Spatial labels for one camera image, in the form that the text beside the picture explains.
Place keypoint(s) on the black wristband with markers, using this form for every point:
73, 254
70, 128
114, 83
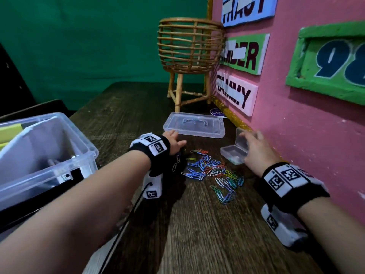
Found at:
293, 188
151, 151

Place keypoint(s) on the person's right hand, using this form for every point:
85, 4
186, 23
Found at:
259, 156

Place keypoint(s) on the round blue sticker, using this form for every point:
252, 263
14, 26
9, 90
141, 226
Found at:
217, 112

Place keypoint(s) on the small clear paper clip case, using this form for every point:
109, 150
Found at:
233, 154

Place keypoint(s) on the person's left forearm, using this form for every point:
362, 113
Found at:
71, 219

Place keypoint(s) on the pink name sign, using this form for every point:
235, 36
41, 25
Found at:
236, 92

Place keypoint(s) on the green name sign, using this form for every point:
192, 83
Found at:
245, 54

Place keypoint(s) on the person's left hand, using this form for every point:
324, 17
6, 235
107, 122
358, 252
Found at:
174, 142

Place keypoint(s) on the clear plastic case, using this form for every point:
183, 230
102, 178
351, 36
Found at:
194, 125

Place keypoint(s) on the pile of coloured paper clips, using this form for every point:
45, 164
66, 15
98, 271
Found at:
211, 168

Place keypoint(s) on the yellow vertical edge strip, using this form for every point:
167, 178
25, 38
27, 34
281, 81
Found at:
210, 8

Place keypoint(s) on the rattan basket stand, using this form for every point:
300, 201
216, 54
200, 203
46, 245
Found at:
189, 45

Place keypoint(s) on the clear plastic storage box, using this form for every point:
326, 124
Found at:
51, 168

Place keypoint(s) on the blue name sign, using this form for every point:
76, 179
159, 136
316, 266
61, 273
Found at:
248, 11

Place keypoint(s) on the green framed number sign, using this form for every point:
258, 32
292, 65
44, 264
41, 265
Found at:
328, 65

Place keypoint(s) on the green backdrop cloth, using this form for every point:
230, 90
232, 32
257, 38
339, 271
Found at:
85, 48

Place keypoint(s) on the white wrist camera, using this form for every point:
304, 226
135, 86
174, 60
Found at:
152, 188
282, 228

